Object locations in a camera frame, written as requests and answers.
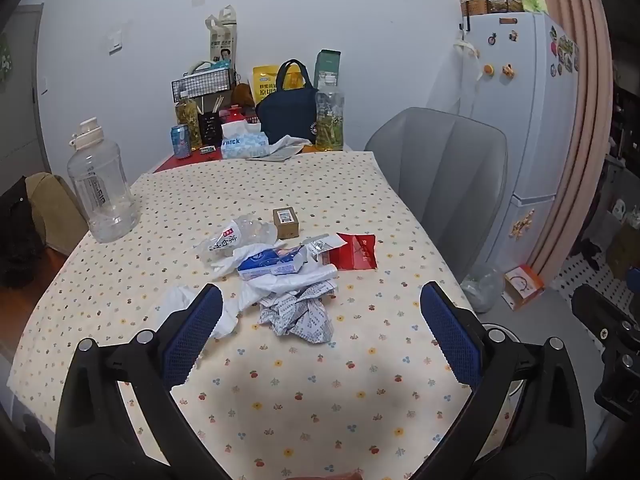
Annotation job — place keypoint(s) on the white refrigerator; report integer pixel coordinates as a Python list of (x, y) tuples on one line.
[(530, 135)]

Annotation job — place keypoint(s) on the small brown box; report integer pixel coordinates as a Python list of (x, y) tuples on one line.
[(286, 224)]

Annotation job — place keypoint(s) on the blue soda can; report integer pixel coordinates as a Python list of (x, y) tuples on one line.
[(181, 142)]

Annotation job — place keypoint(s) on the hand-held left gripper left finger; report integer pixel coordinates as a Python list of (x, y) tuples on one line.
[(192, 332)]

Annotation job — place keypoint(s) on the red table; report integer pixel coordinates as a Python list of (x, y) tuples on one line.
[(175, 164)]

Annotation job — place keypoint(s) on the clear plastic bag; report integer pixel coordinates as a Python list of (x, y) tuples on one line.
[(482, 287)]

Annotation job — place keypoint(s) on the small yellow tea bottle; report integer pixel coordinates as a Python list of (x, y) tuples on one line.
[(187, 115)]

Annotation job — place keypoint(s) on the navy lunch bag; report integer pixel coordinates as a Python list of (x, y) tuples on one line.
[(287, 112)]

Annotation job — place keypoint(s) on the blue tissue box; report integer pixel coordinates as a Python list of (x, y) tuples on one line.
[(242, 145)]

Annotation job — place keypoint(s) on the brown cardboard box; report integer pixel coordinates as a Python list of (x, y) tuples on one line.
[(625, 252)]

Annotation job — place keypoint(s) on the silver blister pack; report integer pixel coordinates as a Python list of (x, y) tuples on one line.
[(325, 244)]

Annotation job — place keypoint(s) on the large yellow tea bottle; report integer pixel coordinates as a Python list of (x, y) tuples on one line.
[(330, 120)]

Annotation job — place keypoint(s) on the white paper bag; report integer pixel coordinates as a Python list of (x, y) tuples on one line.
[(222, 42)]

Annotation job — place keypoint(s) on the yellow figure magnet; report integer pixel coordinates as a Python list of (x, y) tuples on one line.
[(508, 70)]

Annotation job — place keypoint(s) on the red packet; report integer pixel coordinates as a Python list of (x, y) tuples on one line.
[(352, 252)]

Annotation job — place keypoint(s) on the cluster of fridge magnets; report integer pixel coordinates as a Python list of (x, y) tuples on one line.
[(565, 52)]

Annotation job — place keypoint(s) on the white jug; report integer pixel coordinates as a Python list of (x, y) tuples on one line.
[(620, 209)]

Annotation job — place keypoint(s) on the white wall switch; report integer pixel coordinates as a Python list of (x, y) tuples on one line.
[(115, 41)]

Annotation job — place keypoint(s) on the blue tissue pack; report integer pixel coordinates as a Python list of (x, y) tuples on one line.
[(262, 262)]

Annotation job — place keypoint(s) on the green carton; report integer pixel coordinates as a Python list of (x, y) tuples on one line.
[(327, 62)]

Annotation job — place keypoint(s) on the crushed clear plastic bottle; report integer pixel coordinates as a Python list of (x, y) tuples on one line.
[(240, 235)]

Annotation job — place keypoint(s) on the grey chair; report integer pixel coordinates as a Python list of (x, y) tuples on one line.
[(440, 175)]

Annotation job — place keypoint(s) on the black pen holder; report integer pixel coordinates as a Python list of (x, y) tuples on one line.
[(210, 127)]

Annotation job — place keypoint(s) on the bicycle magnet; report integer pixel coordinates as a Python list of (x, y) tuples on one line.
[(492, 37)]

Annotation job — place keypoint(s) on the brown plush toy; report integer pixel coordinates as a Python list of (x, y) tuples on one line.
[(244, 94)]

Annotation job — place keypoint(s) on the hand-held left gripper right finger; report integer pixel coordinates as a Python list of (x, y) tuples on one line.
[(452, 340)]

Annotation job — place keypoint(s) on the white hanging plastic bag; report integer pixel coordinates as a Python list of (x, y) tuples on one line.
[(455, 85)]

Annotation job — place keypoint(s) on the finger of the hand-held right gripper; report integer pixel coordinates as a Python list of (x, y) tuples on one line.
[(595, 307)]

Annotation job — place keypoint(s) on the green card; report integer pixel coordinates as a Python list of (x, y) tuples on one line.
[(532, 1)]

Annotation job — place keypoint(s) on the orange white cardboard box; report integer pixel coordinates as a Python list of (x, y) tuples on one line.
[(522, 287)]

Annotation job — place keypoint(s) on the red container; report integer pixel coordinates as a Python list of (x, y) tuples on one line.
[(235, 112)]

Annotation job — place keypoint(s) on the large clear water jug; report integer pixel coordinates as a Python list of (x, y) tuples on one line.
[(100, 185)]

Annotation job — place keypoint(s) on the printed paper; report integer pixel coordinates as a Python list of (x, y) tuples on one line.
[(297, 315)]

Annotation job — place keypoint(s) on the gold decorative magnet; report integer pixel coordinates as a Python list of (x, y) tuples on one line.
[(522, 222)]

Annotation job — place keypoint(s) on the orange round magnet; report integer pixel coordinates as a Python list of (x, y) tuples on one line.
[(487, 69)]

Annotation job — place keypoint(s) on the pink curtain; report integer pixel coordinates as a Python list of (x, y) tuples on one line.
[(565, 0)]

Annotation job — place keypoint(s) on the grey door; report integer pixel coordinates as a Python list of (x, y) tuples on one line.
[(22, 100)]

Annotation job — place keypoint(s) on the wicker basket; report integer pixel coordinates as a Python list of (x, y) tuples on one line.
[(474, 6)]

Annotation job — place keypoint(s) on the yellow snack bag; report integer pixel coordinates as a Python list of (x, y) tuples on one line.
[(262, 85)]

